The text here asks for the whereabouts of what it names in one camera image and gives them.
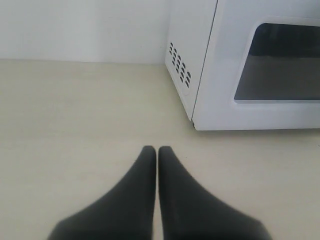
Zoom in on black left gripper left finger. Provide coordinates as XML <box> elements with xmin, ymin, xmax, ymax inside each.
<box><xmin>48</xmin><ymin>145</ymin><xmax>157</xmax><ymax>240</ymax></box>

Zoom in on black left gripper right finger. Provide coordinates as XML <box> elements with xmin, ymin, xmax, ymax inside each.
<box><xmin>158</xmin><ymin>146</ymin><xmax>272</xmax><ymax>240</ymax></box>

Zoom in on white microwave door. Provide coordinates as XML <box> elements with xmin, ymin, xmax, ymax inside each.
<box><xmin>192</xmin><ymin>0</ymin><xmax>320</xmax><ymax>131</ymax></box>

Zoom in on white microwave oven body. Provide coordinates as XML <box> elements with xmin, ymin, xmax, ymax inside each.
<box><xmin>165</xmin><ymin>0</ymin><xmax>218</xmax><ymax>121</ymax></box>

